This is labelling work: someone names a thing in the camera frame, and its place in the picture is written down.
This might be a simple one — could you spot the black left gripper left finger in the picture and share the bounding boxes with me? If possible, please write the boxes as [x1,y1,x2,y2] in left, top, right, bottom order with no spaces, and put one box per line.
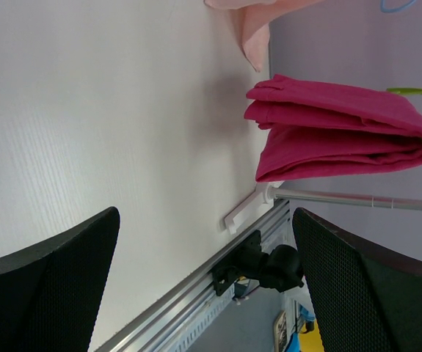
[0,207,120,351]

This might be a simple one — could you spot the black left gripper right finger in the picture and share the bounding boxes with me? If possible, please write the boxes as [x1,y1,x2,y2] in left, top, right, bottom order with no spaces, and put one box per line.
[292,208,422,351]

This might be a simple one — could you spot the pink trousers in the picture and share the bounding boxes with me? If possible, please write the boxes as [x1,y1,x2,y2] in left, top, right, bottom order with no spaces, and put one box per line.
[244,75,422,183]

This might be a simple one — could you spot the light pink towel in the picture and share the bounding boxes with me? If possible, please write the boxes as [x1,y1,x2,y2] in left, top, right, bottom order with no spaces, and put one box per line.
[204,0,319,72]

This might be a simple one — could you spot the aluminium front rail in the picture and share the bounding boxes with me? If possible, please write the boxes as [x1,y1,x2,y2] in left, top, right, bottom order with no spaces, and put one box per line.
[97,200,290,351]

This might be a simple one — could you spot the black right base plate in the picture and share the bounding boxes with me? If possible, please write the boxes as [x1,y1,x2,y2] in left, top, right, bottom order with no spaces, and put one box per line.
[211,230,269,296]

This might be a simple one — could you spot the white clothes rack frame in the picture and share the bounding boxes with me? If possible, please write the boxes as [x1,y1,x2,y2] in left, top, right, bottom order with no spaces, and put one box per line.
[224,183,422,235]

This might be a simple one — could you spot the slotted cable duct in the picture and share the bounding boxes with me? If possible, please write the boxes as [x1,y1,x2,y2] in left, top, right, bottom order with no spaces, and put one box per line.
[160,288,234,352]

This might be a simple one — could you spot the blue wire hanger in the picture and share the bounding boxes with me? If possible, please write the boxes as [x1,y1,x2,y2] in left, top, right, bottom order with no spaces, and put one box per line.
[379,0,417,14]

